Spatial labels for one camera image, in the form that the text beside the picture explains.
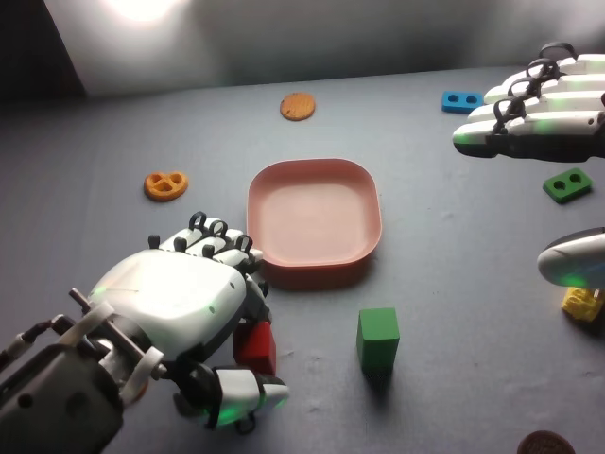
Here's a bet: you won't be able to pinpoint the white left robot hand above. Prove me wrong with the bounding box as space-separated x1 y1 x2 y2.
89 211 290 434

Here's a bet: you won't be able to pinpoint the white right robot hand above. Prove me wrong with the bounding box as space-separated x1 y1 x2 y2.
452 42 605 288

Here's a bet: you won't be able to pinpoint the red wooden block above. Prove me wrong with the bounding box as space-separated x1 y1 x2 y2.
233 321 278 375

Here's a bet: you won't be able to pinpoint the green wooden block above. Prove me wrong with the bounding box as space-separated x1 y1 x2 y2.
356 306 402 375

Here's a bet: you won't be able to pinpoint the green two-hole brick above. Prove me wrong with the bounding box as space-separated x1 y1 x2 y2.
543 166 595 205

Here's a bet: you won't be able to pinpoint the blue two-hole brick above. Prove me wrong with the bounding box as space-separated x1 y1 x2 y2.
441 91 484 114

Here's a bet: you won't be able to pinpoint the pink square plate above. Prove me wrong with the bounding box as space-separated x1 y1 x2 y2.
247 158 383 270

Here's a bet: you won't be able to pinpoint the orange toy pretzel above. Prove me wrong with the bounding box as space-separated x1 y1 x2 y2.
144 169 190 202

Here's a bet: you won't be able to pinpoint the yellow toy corn piece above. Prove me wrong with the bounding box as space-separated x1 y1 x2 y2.
561 286 605 323

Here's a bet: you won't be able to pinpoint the round brown waffle cookie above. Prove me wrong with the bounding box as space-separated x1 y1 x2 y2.
280 92 317 122

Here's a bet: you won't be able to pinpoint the grey table cloth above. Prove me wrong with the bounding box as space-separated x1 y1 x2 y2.
0 65 605 454

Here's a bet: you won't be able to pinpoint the black side panel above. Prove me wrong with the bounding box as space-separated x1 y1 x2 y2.
0 0 89 101

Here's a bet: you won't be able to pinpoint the dark chocolate sandwich cookie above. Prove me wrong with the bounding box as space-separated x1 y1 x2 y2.
516 429 577 454

